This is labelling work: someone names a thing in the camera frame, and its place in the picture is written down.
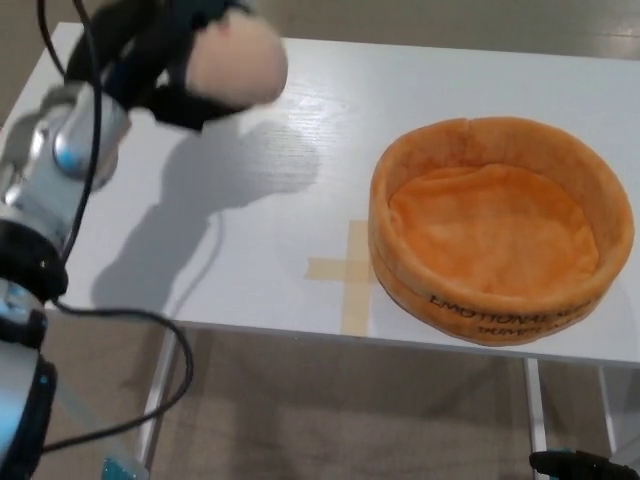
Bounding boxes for white table leg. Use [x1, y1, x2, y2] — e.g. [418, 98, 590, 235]
[599, 362, 622, 451]
[137, 329, 177, 471]
[524, 358, 549, 480]

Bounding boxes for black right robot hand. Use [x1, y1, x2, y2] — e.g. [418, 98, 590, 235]
[528, 448, 636, 480]

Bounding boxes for pink round plush toy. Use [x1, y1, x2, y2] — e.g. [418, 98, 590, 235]
[192, 22, 290, 109]

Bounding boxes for beige masking tape strip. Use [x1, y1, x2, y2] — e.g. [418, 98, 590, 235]
[340, 219, 374, 335]
[305, 255, 374, 281]

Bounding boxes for orange plush round basket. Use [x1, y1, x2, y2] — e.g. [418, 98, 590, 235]
[370, 115, 635, 349]

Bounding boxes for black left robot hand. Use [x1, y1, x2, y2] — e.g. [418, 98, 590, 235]
[64, 0, 252, 134]

